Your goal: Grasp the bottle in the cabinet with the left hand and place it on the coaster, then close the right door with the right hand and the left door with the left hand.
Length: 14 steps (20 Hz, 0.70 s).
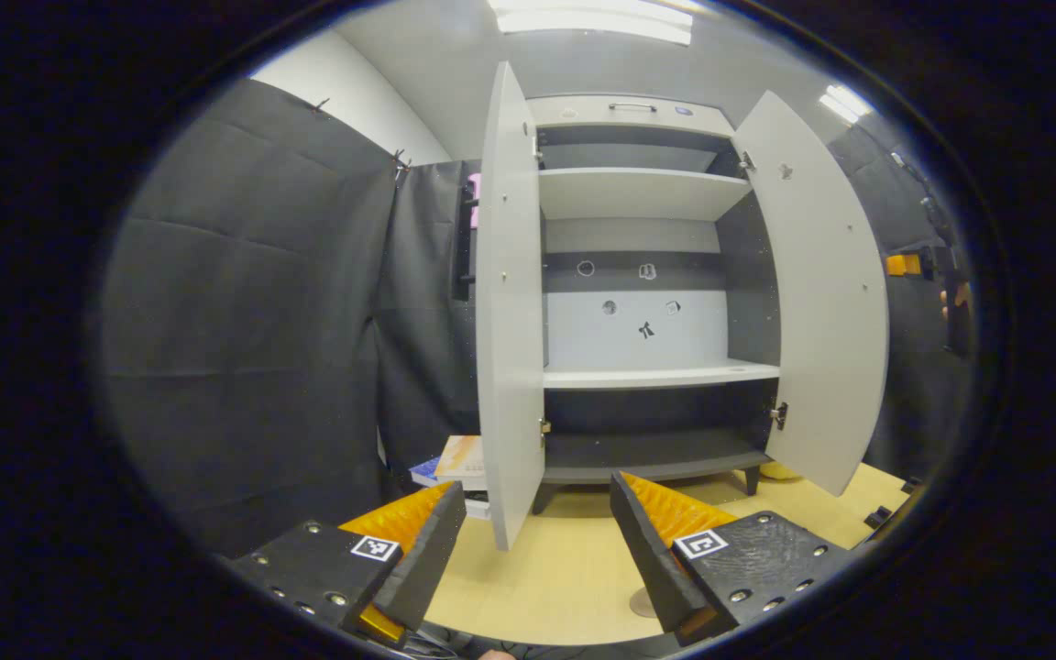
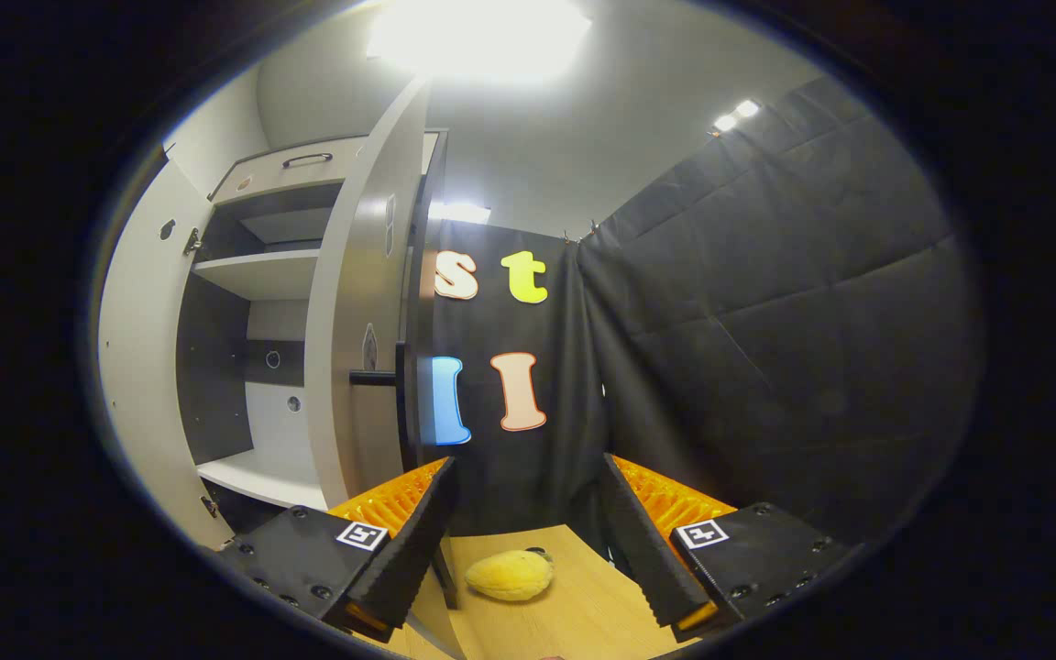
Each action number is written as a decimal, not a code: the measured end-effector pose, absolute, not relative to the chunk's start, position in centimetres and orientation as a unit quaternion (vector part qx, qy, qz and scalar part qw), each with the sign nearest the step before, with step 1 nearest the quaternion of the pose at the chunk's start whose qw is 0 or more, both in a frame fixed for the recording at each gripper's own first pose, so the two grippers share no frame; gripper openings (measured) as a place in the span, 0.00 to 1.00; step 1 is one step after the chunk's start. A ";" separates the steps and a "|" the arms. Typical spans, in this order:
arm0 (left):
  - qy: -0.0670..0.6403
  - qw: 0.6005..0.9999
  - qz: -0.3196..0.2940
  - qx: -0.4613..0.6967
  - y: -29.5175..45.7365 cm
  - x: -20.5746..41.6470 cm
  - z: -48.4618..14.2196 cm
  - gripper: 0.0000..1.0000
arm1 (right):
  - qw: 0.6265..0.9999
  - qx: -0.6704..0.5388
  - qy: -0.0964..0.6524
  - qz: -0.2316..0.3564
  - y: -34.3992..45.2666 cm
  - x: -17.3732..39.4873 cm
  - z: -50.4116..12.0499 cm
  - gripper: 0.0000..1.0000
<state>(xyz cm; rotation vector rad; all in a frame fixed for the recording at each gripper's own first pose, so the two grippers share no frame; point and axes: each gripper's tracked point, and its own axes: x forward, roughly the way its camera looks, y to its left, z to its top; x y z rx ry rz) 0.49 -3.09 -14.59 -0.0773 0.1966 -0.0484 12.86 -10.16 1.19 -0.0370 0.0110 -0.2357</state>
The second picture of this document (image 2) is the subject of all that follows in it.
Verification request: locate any large ceiling light panel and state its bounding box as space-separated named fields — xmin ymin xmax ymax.
xmin=365 ymin=0 xmax=594 ymax=84

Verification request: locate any yellow plush toy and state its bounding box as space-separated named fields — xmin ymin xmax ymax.
xmin=464 ymin=547 xmax=556 ymax=603

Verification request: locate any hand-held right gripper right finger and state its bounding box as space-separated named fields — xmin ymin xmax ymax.
xmin=599 ymin=453 xmax=856 ymax=644

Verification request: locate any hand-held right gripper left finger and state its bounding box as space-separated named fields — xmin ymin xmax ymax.
xmin=214 ymin=456 xmax=458 ymax=643

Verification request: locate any white cabinet door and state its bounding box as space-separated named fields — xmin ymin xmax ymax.
xmin=302 ymin=75 xmax=468 ymax=660
xmin=96 ymin=151 xmax=237 ymax=552

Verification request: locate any black backdrop cloth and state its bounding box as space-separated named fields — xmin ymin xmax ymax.
xmin=412 ymin=77 xmax=984 ymax=553

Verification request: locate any white cabinet drawer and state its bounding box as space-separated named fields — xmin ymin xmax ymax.
xmin=207 ymin=131 xmax=443 ymax=205

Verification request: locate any white and grey cabinet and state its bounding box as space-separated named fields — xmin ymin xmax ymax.
xmin=174 ymin=128 xmax=452 ymax=534

